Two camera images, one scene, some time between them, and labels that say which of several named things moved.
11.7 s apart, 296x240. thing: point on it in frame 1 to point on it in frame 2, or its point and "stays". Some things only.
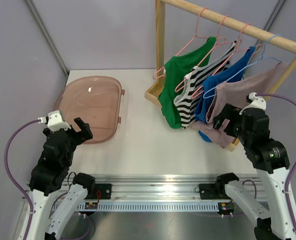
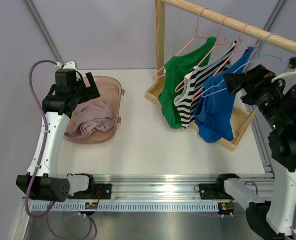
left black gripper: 84,134 to 90,93
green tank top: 174,69 stays
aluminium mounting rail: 156,187 stays
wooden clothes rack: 154,94 stays
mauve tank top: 236,91 to 89,116
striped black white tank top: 185,101 stays
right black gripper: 229,112 to 253,80
